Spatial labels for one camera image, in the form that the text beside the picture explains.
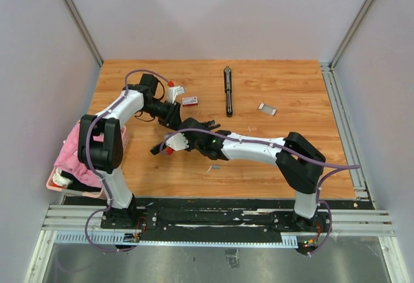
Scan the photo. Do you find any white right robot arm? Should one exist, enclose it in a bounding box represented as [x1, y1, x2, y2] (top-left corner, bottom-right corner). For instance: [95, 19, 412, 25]
[184, 130, 326, 231]

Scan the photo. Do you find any pink cloth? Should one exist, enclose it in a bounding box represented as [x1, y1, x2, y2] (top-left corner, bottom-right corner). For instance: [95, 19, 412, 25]
[54, 122, 102, 190]

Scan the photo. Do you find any red white staple box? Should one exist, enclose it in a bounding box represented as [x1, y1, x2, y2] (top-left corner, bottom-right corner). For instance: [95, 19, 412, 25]
[182, 96, 199, 107]

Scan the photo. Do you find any black stapler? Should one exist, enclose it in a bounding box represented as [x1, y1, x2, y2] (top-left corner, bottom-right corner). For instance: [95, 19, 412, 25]
[223, 65, 233, 117]
[150, 117, 221, 155]

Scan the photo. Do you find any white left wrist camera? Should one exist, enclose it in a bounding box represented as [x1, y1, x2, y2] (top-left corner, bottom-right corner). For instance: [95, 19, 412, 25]
[166, 85, 186, 104]

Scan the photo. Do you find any pink plastic basket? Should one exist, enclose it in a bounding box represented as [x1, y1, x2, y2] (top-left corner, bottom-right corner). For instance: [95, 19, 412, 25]
[46, 118, 130, 199]

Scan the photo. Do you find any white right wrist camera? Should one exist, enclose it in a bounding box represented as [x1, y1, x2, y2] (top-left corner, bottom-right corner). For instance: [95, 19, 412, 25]
[165, 133, 189, 151]

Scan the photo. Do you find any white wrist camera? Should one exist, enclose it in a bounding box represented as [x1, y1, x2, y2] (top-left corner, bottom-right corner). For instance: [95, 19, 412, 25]
[165, 133, 189, 151]
[166, 85, 186, 104]

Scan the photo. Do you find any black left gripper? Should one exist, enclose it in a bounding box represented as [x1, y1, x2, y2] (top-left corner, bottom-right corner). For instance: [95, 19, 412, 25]
[141, 99, 182, 131]

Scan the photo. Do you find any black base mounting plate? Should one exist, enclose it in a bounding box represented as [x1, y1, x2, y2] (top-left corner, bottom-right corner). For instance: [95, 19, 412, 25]
[100, 207, 331, 245]

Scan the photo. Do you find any small white staple tray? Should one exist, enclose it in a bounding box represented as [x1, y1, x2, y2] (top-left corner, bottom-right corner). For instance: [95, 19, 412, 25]
[258, 103, 277, 116]

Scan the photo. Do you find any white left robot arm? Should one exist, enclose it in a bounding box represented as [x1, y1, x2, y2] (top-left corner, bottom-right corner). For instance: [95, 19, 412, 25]
[77, 69, 182, 229]

